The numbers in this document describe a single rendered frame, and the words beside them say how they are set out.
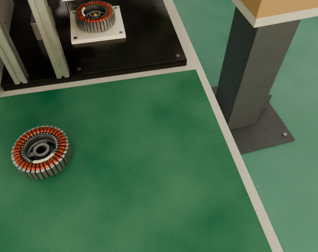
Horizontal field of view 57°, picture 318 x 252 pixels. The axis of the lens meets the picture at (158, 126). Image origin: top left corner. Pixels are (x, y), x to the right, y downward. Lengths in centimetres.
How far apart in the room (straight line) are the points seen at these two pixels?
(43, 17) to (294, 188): 128
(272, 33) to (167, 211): 85
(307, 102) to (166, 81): 128
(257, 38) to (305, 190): 76
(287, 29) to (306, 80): 84
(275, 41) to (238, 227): 86
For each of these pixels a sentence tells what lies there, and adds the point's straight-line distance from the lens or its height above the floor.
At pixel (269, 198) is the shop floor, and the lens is 148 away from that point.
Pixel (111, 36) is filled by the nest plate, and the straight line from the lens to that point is 85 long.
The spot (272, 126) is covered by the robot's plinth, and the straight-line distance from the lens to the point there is 169.
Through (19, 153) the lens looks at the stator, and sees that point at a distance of 64.
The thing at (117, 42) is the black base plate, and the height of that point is 77.
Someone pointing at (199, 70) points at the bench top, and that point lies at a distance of 79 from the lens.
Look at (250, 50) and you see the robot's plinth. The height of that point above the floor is 55.
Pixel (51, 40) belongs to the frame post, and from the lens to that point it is 71.
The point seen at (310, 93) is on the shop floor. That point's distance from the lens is 198.
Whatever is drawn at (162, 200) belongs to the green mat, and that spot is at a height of 75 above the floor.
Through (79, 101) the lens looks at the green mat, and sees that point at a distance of 73.
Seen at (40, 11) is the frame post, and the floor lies 94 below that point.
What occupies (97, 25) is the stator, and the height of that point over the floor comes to 80.
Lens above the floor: 127
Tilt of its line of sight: 53 degrees down
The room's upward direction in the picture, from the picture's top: straight up
